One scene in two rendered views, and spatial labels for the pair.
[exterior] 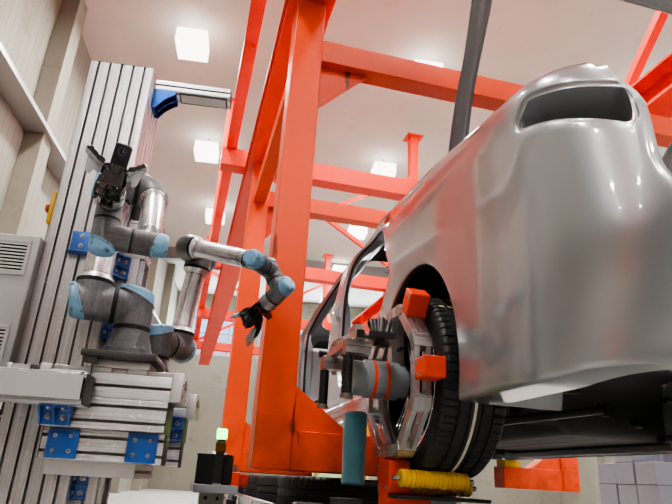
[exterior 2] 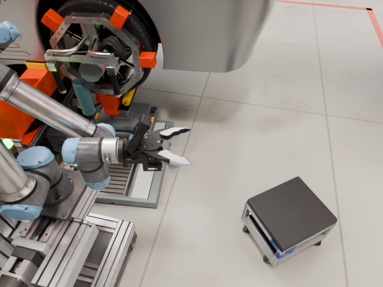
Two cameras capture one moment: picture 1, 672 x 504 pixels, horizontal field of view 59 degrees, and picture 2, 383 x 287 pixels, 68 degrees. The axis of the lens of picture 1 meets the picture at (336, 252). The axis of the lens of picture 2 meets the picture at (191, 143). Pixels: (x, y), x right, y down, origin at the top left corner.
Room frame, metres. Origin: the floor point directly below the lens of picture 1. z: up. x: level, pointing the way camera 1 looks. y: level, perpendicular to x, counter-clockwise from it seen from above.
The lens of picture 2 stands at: (1.15, 1.07, 1.83)
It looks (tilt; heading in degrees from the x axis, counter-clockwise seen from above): 48 degrees down; 290
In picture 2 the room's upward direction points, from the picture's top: straight up
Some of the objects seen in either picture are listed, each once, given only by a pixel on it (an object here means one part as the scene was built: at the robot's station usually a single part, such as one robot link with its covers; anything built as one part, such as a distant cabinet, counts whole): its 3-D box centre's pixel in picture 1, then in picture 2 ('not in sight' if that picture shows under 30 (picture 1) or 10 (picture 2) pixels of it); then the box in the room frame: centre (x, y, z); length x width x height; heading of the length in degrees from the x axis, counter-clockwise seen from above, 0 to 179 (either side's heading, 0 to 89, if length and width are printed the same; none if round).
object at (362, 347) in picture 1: (356, 346); (113, 66); (2.03, -0.09, 0.93); 0.09 x 0.05 x 0.05; 103
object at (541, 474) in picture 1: (527, 466); not in sight; (5.09, -1.66, 0.69); 0.52 x 0.17 x 0.35; 103
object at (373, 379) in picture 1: (377, 379); (94, 63); (2.23, -0.18, 0.85); 0.21 x 0.14 x 0.14; 103
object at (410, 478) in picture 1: (433, 479); (130, 91); (2.15, -0.38, 0.51); 0.29 x 0.06 x 0.06; 103
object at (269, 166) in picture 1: (277, 142); not in sight; (3.60, 0.46, 2.67); 1.77 x 0.10 x 0.12; 13
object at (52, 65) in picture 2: (332, 363); (54, 62); (2.37, -0.01, 0.93); 0.09 x 0.05 x 0.05; 103
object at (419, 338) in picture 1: (395, 381); (98, 57); (2.25, -0.25, 0.85); 0.54 x 0.07 x 0.54; 13
